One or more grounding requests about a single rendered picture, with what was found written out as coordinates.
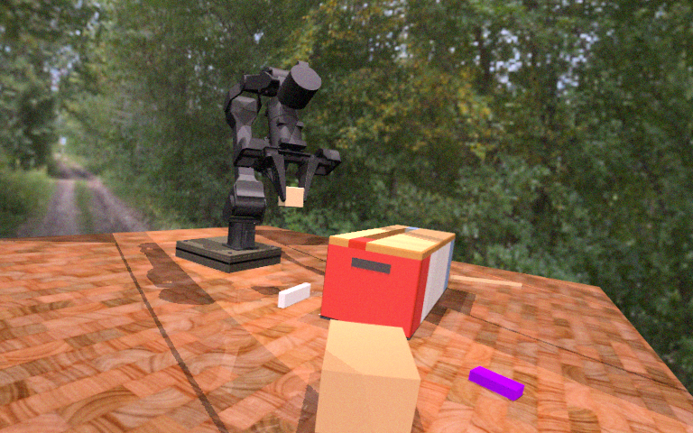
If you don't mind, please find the purple rectangular block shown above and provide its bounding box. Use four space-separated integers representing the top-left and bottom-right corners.
468 366 525 401

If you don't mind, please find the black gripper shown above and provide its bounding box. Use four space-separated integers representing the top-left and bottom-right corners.
232 115 341 203

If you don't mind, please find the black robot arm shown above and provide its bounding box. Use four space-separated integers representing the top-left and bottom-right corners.
222 60 321 251

